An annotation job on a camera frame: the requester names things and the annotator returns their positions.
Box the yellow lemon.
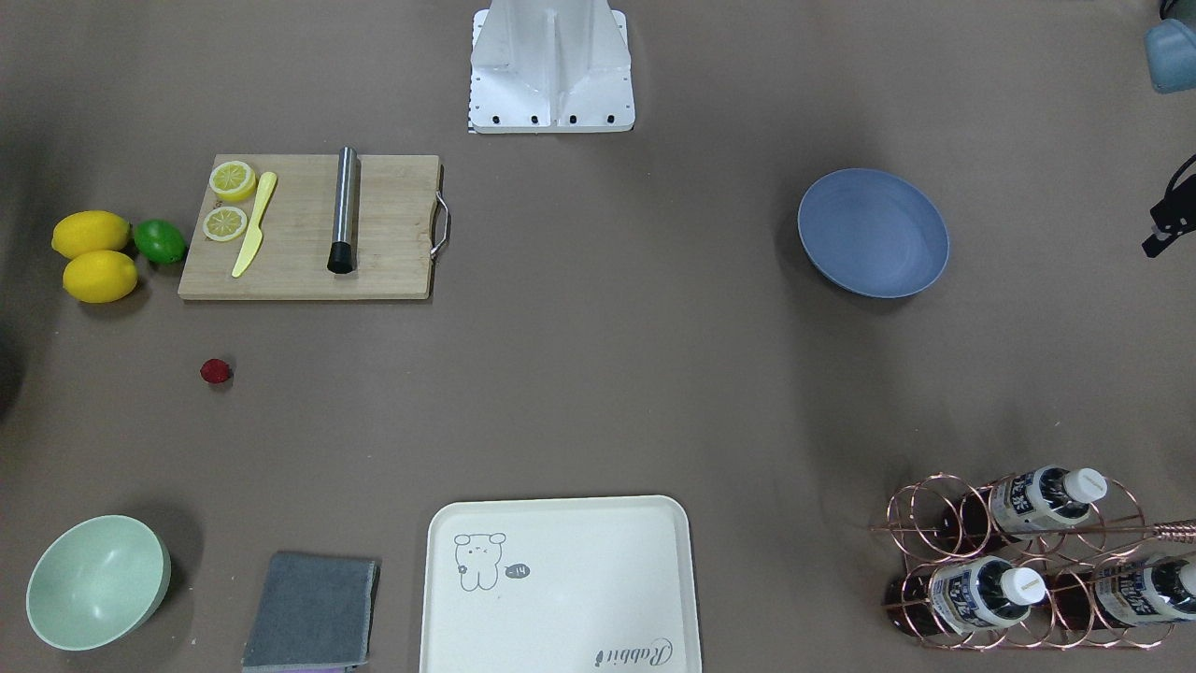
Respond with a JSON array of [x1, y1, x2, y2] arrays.
[[63, 249, 138, 304], [50, 209, 132, 261]]

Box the grey folded cloth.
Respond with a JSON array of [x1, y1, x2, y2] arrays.
[[242, 552, 377, 672]]

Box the green lime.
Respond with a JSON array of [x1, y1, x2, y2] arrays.
[[133, 219, 188, 265]]

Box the bottle white cap middle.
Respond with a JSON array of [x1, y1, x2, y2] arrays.
[[928, 555, 1047, 635]]

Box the yellow lemon far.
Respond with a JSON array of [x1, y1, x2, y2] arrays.
[[50, 209, 132, 261]]

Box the steel black handled rod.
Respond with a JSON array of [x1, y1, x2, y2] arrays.
[[327, 146, 362, 274]]

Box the lemon half upper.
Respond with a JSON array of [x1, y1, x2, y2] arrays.
[[207, 159, 258, 203]]

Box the copper wire bottle rack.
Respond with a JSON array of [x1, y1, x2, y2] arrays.
[[873, 473, 1192, 651]]

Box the cream rabbit tray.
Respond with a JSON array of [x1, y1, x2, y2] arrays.
[[420, 494, 704, 672]]

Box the bottle white cap near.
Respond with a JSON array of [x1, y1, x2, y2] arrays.
[[1092, 555, 1195, 629]]

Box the lemon half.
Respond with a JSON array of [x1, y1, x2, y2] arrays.
[[201, 206, 249, 241], [207, 159, 258, 203]]

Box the yellow plastic knife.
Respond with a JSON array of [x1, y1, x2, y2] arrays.
[[230, 171, 277, 279]]

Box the bottle white cap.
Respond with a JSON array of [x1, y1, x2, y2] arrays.
[[990, 465, 1109, 537], [928, 555, 1047, 635], [1092, 555, 1195, 629]]

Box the bottle white cap far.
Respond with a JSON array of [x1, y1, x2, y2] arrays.
[[990, 465, 1109, 537]]

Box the mint green bowl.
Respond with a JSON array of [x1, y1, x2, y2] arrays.
[[25, 514, 172, 651]]

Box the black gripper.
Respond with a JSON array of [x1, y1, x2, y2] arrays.
[[1141, 178, 1195, 259]]

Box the lemon half lower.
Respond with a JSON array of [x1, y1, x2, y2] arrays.
[[201, 206, 249, 241]]

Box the yellow lemon near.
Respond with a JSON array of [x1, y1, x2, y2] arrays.
[[63, 249, 138, 304]]

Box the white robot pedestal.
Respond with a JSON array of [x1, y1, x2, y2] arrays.
[[466, 1, 636, 134]]

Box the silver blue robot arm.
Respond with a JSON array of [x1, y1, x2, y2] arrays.
[[1142, 1, 1195, 257]]

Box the wooden cutting board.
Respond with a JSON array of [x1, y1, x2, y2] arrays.
[[178, 153, 444, 301]]

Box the red strawberry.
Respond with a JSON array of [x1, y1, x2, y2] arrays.
[[200, 357, 234, 386]]

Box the blue plastic bowl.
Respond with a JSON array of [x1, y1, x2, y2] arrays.
[[797, 167, 951, 299]]

